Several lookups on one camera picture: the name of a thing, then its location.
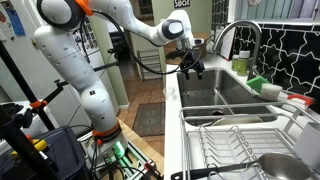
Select short green soap bottle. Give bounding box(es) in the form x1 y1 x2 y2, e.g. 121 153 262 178
231 54 240 72

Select dark plastic storage tote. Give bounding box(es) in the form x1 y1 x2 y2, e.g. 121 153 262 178
0 125 88 180

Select blue paper sheet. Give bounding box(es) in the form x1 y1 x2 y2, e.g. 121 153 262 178
4 8 26 37

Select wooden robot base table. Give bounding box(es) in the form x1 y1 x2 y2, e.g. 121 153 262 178
116 118 165 178

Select kitchen window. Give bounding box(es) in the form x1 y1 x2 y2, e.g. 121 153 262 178
233 0 320 22

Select yellow handled tool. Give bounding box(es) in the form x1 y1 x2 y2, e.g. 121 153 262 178
11 139 49 158

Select clear plastic cup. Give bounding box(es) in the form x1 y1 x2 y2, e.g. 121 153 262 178
163 85 177 101

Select black and white wall picture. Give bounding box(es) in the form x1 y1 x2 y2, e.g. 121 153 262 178
173 0 191 9

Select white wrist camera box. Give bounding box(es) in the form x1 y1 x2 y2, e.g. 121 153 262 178
192 37 205 47

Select white refrigerator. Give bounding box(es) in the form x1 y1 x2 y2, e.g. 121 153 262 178
0 0 121 134

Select white brush with red handle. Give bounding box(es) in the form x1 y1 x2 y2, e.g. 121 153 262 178
259 83 316 108

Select steel ladle with black handle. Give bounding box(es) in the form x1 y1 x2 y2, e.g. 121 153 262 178
170 152 313 180

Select tall green soap bottle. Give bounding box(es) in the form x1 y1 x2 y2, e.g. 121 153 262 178
237 50 251 77

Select stainless steel sink basin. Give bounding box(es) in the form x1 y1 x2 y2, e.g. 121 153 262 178
176 68 284 128

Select metal wire dish rack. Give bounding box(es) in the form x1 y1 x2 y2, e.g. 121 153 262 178
179 101 320 180

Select photo collage sheet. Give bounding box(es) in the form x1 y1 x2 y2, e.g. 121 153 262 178
73 18 99 51

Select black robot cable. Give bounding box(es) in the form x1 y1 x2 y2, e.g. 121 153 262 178
79 9 204 76

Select grey patterned floor mat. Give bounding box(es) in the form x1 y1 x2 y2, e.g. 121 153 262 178
132 101 166 138

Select curved steel kitchen faucet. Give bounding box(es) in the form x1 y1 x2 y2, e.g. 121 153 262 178
212 19 264 79

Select black tripod with orange clamp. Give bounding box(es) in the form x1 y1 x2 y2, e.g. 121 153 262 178
0 39 64 180

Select green plastic clamp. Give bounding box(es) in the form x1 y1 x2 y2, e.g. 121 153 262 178
112 141 126 160

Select green dish sponge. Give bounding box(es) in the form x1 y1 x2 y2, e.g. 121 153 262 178
246 75 270 94

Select white utensil caddy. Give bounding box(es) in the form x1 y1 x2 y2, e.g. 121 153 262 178
294 121 320 171

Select large brown cardboard box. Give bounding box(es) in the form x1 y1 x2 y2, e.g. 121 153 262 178
165 31 214 66

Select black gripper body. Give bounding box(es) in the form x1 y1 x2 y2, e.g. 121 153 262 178
179 48 205 73

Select metal wire shelf rack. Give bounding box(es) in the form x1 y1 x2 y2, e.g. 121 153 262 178
136 49 164 82

